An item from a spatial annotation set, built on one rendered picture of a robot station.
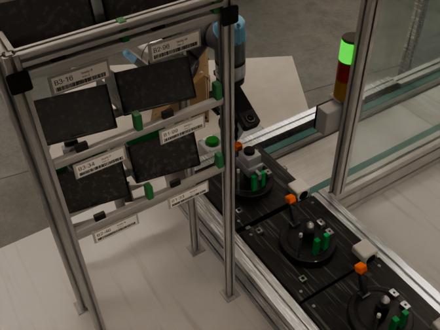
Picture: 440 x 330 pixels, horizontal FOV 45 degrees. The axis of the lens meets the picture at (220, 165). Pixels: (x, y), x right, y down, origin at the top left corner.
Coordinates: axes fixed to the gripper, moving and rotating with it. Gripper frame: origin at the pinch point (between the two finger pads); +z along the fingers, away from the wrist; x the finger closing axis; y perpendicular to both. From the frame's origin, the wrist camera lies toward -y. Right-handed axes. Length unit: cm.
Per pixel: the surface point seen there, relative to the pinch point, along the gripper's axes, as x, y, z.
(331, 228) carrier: -8.2, -31.9, 10.3
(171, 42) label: 30, -29, -54
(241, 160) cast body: 2.2, -6.2, 0.9
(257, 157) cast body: -0.9, -9.3, -0.8
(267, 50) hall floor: -147, 178, 107
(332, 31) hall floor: -205, 174, 107
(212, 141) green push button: -1.1, 14.1, 10.1
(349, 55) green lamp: -17.0, -20.1, -31.1
